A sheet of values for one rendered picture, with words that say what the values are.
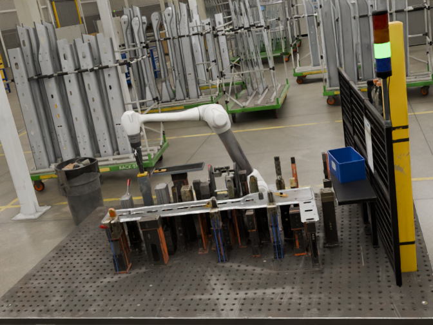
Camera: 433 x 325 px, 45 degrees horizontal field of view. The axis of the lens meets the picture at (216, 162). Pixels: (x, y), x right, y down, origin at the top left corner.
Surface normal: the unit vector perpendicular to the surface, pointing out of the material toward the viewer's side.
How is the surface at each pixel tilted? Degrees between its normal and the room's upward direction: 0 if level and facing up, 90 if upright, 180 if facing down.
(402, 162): 90
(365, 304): 0
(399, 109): 90
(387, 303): 0
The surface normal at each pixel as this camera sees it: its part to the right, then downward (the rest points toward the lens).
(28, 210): -0.24, 0.32
